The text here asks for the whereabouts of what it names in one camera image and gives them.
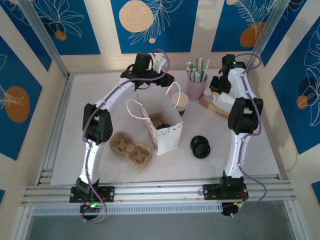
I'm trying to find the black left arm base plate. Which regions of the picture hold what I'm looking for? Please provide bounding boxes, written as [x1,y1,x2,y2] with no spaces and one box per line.
[69,186,116,204]

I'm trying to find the grey slotted cable duct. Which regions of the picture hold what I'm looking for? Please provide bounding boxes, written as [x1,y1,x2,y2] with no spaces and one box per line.
[31,203,223,216]

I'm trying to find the white wrapped straw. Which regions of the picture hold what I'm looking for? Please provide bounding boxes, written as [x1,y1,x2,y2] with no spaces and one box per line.
[198,57,204,83]
[185,61,195,81]
[199,58,211,83]

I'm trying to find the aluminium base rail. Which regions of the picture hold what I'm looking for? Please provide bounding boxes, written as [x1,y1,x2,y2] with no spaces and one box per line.
[21,174,297,206]

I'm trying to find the aluminium frame post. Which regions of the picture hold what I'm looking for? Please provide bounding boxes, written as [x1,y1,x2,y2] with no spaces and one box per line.
[16,0,71,78]
[244,0,288,76]

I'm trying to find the white napkins on tray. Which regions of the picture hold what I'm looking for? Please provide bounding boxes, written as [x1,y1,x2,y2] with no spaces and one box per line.
[199,96,232,118]

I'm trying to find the pink straw holder cup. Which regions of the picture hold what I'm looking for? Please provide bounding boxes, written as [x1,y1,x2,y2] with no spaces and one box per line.
[185,72,209,102]

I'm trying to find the stacked black white paper cups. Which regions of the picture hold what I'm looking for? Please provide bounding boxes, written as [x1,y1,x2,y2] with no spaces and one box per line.
[171,91,190,117]

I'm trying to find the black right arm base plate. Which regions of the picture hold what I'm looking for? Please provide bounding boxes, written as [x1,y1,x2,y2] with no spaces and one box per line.
[202,183,248,201]

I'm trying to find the white cartoon print paper bag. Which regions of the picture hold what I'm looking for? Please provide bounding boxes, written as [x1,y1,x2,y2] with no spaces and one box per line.
[126,81,184,157]

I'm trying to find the white paper napkin stack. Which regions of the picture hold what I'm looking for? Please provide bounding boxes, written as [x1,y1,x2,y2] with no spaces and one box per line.
[203,91,237,113]

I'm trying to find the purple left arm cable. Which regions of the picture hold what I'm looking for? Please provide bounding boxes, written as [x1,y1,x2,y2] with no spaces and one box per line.
[81,48,171,224]

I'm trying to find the aluminium side rail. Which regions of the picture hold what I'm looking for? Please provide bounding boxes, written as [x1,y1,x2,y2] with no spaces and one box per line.
[36,73,75,186]

